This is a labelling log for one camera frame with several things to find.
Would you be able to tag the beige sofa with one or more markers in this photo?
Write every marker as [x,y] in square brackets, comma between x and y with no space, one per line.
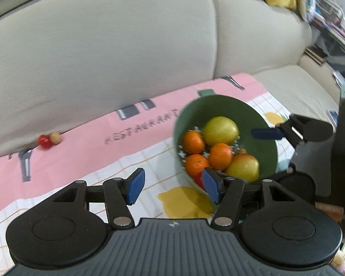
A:
[103,57]

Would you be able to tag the brown kiwi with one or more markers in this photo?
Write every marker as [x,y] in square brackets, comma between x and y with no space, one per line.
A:
[241,151]

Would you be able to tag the small red apple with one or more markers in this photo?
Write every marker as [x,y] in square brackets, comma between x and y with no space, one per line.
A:
[199,180]
[44,141]

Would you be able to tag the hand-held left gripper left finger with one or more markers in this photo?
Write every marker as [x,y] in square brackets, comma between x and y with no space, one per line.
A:
[135,185]

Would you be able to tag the orange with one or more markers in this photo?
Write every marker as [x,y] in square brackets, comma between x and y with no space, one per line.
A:
[194,141]
[220,155]
[197,164]

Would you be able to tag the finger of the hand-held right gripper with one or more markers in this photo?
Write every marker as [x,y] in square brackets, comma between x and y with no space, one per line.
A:
[266,134]

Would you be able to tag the green bowl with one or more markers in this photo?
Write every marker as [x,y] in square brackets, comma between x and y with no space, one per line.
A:
[218,106]

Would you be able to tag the yellow-green apple top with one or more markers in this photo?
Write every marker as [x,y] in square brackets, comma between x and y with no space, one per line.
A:
[220,130]

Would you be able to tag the yellow red apple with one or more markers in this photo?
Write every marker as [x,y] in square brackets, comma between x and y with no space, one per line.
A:
[244,167]

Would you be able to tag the pink white printed cloth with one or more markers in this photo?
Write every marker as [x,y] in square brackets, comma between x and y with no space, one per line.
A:
[74,164]

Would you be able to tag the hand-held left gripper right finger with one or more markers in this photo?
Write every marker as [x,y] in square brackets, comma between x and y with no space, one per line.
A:
[211,185]

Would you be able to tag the pile of magazines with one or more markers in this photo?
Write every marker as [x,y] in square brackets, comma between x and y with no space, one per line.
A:
[330,20]

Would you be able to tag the small tan ball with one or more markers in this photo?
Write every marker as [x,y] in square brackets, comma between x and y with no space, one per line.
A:
[55,138]

